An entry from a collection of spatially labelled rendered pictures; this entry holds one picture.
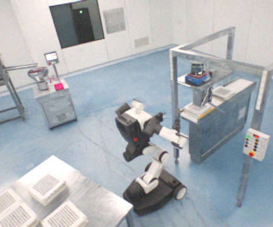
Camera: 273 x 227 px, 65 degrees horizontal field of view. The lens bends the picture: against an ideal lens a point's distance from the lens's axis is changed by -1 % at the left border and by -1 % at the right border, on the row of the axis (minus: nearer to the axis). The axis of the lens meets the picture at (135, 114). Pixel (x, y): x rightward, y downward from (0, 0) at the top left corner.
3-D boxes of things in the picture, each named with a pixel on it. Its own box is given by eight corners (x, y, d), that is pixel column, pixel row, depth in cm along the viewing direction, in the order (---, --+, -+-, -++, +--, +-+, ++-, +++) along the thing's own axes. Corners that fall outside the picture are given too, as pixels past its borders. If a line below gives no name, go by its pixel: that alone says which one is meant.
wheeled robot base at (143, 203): (144, 224, 240) (140, 207, 222) (118, 195, 277) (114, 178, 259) (184, 192, 269) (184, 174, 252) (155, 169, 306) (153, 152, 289)
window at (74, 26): (61, 49, 637) (48, 6, 576) (61, 49, 638) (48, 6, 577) (104, 38, 683) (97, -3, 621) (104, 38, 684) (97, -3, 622)
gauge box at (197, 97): (200, 107, 238) (200, 91, 227) (192, 104, 245) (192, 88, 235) (212, 100, 248) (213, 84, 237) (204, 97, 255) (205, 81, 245)
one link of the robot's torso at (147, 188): (146, 195, 250) (145, 188, 243) (135, 185, 264) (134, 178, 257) (159, 185, 259) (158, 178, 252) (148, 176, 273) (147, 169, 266)
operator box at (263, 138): (260, 161, 189) (266, 138, 175) (242, 152, 201) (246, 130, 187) (264, 158, 191) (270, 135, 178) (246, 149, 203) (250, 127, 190)
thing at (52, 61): (54, 84, 429) (43, 54, 396) (53, 83, 437) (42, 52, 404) (65, 81, 437) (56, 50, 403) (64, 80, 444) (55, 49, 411)
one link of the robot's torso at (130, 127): (136, 156, 202) (130, 125, 183) (116, 140, 226) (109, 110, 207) (159, 141, 215) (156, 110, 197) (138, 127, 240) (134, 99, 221)
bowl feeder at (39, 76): (35, 94, 399) (28, 75, 379) (33, 88, 427) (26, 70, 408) (61, 86, 415) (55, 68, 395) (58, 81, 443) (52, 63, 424)
